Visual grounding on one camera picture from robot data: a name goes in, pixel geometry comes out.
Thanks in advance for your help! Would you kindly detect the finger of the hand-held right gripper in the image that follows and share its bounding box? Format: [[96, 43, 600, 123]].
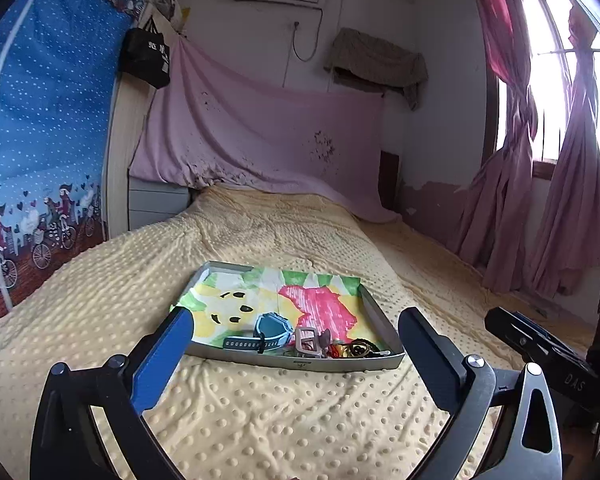
[[484, 306, 588, 376]]

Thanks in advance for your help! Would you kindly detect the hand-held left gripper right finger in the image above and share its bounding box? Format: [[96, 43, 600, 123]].
[[397, 307, 563, 480]]

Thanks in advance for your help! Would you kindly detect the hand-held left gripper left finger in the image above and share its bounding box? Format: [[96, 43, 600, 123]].
[[30, 306, 196, 480]]

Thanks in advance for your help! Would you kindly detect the grey shallow tray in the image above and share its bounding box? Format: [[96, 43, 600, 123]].
[[170, 261, 406, 373]]

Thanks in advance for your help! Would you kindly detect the light blue wrist watch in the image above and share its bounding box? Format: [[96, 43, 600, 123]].
[[223, 312, 295, 352]]

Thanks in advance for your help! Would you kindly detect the beige hair claw clip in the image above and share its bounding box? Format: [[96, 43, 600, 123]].
[[294, 326, 333, 359]]

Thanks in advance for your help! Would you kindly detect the colourful drawing paper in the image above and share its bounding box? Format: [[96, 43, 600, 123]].
[[172, 266, 366, 351]]

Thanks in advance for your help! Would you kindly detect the yellow dotted blanket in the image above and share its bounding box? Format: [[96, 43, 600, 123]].
[[0, 185, 596, 480]]

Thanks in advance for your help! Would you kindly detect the pink curtain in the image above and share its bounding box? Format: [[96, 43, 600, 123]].
[[452, 0, 541, 291], [525, 5, 600, 297]]

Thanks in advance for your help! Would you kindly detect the grey bedside box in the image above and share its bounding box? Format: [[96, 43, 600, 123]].
[[127, 175, 191, 231]]

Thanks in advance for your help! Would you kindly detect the dark brown board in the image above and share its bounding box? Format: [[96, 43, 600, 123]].
[[380, 150, 400, 211]]

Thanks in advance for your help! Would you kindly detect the wooden headboard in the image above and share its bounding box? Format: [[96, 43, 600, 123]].
[[102, 72, 153, 238]]

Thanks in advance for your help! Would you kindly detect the pink sheet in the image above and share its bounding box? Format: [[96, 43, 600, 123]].
[[130, 37, 403, 223]]

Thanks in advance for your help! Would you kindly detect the brown hanging cloth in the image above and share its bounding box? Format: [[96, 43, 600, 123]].
[[324, 27, 428, 111]]

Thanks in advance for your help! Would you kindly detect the black bag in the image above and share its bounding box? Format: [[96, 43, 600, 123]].
[[119, 17, 172, 90]]

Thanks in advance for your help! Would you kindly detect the window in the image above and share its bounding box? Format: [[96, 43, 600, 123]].
[[495, 0, 600, 181]]

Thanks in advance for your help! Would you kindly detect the bundle on wardrobe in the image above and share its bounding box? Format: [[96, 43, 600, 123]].
[[135, 0, 191, 36]]

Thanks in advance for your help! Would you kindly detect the black power cable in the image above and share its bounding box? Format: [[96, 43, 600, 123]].
[[292, 7, 325, 62]]

